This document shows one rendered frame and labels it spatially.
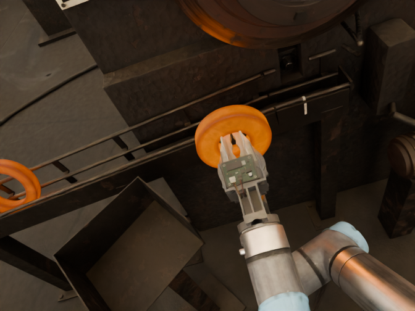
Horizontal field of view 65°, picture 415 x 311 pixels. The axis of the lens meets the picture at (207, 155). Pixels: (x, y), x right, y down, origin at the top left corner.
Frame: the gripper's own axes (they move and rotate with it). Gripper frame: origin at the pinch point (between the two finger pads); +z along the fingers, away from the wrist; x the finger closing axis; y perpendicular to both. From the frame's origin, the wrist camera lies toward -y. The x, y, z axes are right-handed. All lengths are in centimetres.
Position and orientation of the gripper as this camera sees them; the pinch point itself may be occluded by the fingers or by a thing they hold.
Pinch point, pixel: (231, 133)
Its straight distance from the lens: 65.8
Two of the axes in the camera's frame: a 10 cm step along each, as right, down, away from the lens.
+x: -9.5, 3.0, 1.1
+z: -2.3, -8.7, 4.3
